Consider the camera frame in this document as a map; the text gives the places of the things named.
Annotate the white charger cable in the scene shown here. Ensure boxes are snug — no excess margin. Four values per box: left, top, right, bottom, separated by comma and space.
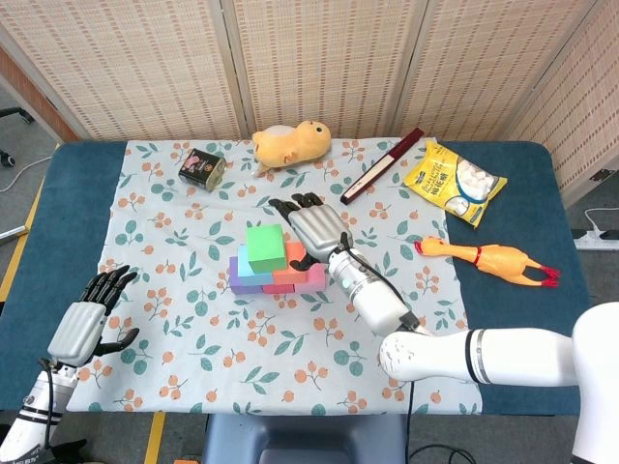
583, 207, 619, 234

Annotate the black floor cable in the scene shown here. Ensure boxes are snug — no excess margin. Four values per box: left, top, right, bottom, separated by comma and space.
409, 443, 485, 464

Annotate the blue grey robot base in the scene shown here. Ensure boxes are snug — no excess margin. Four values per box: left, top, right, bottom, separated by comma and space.
200, 414, 410, 464

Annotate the purple cube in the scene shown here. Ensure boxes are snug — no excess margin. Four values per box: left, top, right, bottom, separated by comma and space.
229, 255, 266, 296

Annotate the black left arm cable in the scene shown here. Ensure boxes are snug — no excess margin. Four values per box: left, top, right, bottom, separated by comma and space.
37, 357, 58, 450

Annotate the black office chair base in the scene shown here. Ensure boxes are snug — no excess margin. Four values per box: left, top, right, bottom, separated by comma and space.
0, 106, 36, 168

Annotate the yellow plush animal toy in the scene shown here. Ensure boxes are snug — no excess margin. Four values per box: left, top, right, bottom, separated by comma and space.
251, 120, 333, 178

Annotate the light blue cube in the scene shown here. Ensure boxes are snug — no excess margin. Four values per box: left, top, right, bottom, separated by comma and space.
236, 244, 276, 287

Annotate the white power strip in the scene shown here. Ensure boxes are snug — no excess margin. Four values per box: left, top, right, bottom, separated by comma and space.
573, 229, 619, 251

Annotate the white floor cable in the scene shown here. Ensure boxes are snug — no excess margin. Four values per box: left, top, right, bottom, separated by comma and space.
0, 155, 53, 193

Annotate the bamboo folding screen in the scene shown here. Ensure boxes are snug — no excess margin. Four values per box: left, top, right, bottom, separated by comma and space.
0, 0, 619, 199

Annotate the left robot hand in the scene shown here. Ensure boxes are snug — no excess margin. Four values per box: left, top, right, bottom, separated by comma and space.
46, 264, 141, 366

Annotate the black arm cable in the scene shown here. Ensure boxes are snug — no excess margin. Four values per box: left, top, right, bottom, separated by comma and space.
338, 232, 422, 464
37, 357, 58, 450

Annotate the green cube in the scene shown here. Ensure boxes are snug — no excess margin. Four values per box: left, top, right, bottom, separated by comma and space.
245, 224, 288, 275

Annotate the yellow marshmallow bag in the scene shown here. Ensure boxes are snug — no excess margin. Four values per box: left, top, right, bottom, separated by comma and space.
403, 137, 509, 230

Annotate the yellow rubber chicken toy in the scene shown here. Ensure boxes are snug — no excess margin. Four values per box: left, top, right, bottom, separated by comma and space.
413, 236, 561, 287

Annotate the black luncheon meat can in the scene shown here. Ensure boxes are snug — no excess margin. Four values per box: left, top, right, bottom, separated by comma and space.
177, 148, 227, 193

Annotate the light pink cube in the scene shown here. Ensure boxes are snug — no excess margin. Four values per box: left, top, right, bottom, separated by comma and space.
293, 263, 328, 294

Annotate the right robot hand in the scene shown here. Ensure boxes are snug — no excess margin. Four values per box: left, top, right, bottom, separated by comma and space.
269, 191, 355, 272

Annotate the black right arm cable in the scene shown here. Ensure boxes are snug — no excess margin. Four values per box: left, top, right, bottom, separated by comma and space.
338, 232, 422, 464

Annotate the dark red folded fan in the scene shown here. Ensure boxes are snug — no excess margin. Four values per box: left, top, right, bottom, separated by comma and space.
339, 127, 426, 206

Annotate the floral print tablecloth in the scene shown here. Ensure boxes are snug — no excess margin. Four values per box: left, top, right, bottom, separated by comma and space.
66, 138, 484, 417

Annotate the orange cube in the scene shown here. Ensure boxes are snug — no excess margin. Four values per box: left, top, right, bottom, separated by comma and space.
273, 241, 315, 286

